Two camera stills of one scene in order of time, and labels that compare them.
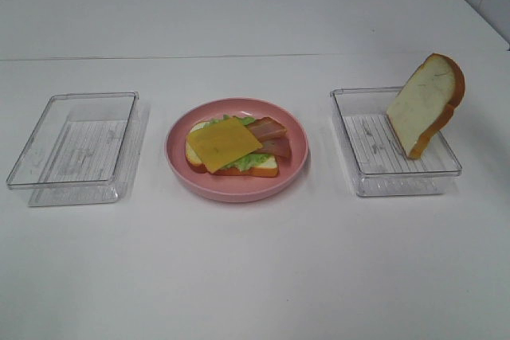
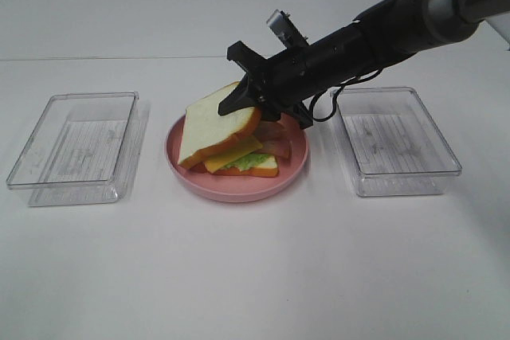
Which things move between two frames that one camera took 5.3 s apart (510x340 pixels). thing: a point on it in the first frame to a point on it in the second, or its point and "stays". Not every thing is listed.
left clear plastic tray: [86, 150] stays
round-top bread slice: [425, 101] to [205, 129]
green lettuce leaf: [249, 162] stays
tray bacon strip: [266, 128] stays
